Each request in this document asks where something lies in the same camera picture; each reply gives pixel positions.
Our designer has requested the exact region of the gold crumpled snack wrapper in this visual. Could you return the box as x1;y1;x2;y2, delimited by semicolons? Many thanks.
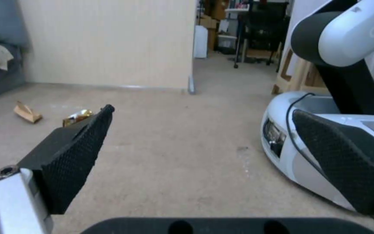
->
62;110;94;127

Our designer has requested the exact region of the white robot wheeled base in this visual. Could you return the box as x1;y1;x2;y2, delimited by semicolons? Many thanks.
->
260;58;374;213

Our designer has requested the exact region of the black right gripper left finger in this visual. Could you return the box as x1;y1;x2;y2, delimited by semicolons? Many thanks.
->
0;104;116;234

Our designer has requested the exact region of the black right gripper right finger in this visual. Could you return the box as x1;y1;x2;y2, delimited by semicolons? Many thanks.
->
292;109;374;234

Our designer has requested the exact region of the wooden furniture frame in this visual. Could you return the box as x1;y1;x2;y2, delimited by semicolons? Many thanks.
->
271;41;330;95

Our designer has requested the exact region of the black office chair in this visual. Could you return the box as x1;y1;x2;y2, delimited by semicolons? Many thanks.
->
233;0;289;69

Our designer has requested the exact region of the brown paper bag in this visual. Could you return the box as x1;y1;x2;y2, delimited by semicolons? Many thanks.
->
13;101;44;124

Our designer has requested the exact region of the cardboard boxes stack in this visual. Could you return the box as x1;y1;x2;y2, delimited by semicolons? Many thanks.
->
197;0;227;50

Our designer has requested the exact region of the white appliance box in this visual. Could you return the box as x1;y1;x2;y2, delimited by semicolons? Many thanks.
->
194;25;209;59

